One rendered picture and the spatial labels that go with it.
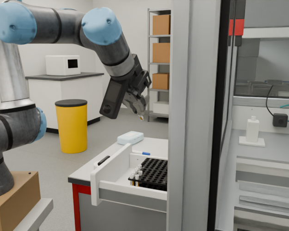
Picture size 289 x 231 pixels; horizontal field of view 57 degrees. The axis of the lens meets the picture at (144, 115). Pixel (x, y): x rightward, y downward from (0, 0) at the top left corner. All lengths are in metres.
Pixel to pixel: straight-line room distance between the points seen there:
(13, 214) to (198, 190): 0.74
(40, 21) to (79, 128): 2.96
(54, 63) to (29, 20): 4.01
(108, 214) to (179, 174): 0.97
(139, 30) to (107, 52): 4.90
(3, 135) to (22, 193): 0.20
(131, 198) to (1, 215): 0.36
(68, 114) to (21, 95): 2.50
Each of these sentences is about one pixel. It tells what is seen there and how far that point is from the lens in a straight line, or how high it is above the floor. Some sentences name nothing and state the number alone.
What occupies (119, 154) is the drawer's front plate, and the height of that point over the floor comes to 0.92.
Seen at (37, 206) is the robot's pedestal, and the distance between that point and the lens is 1.04.
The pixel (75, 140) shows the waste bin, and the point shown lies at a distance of 3.53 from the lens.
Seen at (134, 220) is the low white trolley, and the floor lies 0.61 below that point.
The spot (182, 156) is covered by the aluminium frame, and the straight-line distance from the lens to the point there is 0.25.
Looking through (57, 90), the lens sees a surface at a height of 0.72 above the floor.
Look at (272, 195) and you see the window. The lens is 0.28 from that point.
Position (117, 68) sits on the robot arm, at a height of 1.24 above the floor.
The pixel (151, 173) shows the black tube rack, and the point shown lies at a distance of 0.87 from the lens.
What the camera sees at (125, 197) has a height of 0.86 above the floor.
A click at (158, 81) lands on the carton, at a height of 0.76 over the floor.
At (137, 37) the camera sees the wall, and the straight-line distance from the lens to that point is 5.52.
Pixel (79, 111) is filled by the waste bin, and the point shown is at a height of 0.55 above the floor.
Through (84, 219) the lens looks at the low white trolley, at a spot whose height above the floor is 0.56.
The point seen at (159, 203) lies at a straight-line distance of 0.80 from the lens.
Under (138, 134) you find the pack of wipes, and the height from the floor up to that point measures 0.80.
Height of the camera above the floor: 1.28
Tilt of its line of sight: 13 degrees down
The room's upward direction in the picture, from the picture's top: straight up
